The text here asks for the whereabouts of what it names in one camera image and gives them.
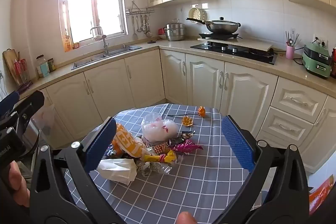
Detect cream plastic basket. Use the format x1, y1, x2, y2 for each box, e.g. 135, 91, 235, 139
188, 7, 208, 25

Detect steel steamer pot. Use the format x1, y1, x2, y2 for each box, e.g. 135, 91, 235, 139
163, 19, 185, 41

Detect dark red sauce bottle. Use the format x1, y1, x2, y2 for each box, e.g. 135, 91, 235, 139
330, 48, 336, 79

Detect chrome faucet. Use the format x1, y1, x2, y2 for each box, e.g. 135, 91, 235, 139
90, 26, 109, 55

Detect clear wrapper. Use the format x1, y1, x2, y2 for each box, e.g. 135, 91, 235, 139
136, 161, 174, 177

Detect person's left hand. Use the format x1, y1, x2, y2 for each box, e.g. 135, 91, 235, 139
7, 161, 31, 208

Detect beige kitchen countertop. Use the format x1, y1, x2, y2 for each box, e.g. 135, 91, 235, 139
18, 38, 336, 98

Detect steel wok with lid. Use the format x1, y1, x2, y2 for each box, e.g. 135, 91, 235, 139
186, 17, 241, 34

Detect wall power socket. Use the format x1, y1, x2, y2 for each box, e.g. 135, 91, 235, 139
314, 35, 328, 47

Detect metal utensil rail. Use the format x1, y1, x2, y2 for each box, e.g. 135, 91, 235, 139
125, 0, 155, 16

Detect grey checked tablecloth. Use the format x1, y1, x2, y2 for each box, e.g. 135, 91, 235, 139
64, 103, 263, 224

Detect person's right hand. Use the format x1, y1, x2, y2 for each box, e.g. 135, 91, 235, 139
175, 212, 197, 224

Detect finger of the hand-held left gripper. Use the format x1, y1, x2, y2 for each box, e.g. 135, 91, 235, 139
5, 90, 45, 127
0, 91, 21, 115

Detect kitchen window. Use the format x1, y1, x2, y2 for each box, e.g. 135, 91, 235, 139
59, 0, 129, 52

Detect green electric cooker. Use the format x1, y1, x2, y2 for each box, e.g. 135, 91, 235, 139
301, 42, 332, 79

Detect magenta candy wrapper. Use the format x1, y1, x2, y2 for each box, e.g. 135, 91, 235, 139
169, 139, 203, 154

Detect hanging skimmer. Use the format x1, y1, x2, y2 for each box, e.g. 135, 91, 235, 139
144, 15, 153, 38

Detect wooden cutting board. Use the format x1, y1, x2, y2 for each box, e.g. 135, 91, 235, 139
3, 49, 23, 86

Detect black portable stove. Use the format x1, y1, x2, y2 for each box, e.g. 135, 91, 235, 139
198, 32, 243, 41

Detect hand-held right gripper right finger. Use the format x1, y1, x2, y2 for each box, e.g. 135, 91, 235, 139
222, 115, 310, 224

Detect orange label bottle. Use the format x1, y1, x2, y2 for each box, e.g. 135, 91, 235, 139
62, 32, 72, 52

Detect yellow candy wrapper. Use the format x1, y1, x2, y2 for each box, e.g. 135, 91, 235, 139
143, 150, 177, 164

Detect steel kitchen sink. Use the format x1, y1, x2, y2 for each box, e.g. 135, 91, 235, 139
71, 45, 143, 70

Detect hanging spatula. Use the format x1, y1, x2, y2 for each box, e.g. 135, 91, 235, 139
131, 15, 138, 40

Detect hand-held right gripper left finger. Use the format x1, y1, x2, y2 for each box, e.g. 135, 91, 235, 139
30, 116, 125, 224

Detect orange snack bag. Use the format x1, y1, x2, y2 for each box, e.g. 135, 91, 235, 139
105, 122, 149, 160

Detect white paper napkin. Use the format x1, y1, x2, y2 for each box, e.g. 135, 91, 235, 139
97, 158, 138, 186

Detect cream lower cabinets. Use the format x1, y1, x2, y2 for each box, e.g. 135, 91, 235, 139
21, 48, 336, 173

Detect glass jar dark lid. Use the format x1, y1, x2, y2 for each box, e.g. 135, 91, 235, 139
36, 55, 50, 78

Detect black gas hob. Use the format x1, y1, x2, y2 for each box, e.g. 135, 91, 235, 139
190, 41, 278, 65

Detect white plastic bag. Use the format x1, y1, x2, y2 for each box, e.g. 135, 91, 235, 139
141, 112, 179, 143

